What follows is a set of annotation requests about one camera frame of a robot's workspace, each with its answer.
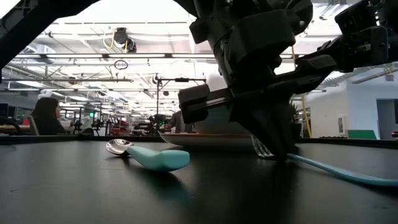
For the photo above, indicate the black background robot arm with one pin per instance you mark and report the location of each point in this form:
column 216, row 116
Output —
column 158, row 123

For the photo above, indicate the red orange plate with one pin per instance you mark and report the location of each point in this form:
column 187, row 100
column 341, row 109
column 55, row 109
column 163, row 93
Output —
column 202, row 140

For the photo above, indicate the black aluminium table frame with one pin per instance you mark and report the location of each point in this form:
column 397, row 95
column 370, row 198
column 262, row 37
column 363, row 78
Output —
column 62, row 139

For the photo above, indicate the black rig stand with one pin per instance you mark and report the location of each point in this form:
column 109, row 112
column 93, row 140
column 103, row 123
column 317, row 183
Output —
column 158, row 99

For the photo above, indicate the teal green bowl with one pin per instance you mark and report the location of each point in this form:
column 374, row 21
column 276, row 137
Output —
column 214, row 126

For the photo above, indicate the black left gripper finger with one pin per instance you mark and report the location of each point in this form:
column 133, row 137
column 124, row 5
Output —
column 283, row 124
column 252, row 115

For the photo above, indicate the green board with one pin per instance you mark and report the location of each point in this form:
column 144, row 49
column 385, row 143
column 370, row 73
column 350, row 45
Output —
column 362, row 134

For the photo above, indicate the white stacked robot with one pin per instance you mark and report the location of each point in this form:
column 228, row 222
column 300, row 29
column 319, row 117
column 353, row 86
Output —
column 45, row 94

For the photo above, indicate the person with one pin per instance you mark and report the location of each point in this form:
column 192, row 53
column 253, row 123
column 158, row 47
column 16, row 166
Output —
column 180, row 123
column 46, row 121

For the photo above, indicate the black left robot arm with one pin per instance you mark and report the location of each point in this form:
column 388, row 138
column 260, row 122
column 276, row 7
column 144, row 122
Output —
column 18, row 18

